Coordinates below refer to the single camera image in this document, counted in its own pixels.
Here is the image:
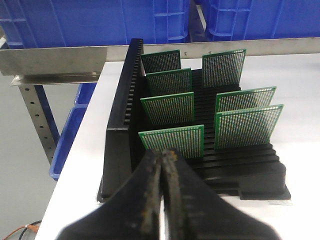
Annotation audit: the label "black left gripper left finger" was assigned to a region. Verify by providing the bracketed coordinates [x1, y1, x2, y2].
[57, 150, 162, 240]

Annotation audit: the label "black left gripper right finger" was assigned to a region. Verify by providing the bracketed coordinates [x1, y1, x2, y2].
[161, 148, 281, 240]

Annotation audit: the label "green perforated circuit board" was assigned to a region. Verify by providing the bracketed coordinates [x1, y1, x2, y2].
[215, 86, 277, 113]
[138, 124, 205, 159]
[141, 49, 182, 74]
[214, 104, 284, 151]
[140, 92, 195, 125]
[202, 49, 247, 88]
[146, 68, 192, 96]

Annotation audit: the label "black slotted board rack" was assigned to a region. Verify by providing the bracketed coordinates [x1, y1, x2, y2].
[97, 38, 291, 202]

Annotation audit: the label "small blue plastic bin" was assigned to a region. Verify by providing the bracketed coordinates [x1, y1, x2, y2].
[49, 83, 97, 181]

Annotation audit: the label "blue plastic crate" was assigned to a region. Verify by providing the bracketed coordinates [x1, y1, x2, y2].
[0, 0, 190, 49]
[198, 0, 320, 42]

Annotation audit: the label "orange and black cables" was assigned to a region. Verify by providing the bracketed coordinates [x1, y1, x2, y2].
[0, 219, 42, 240]

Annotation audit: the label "perforated steel frame leg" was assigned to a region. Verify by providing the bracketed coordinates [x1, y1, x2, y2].
[19, 85, 60, 163]

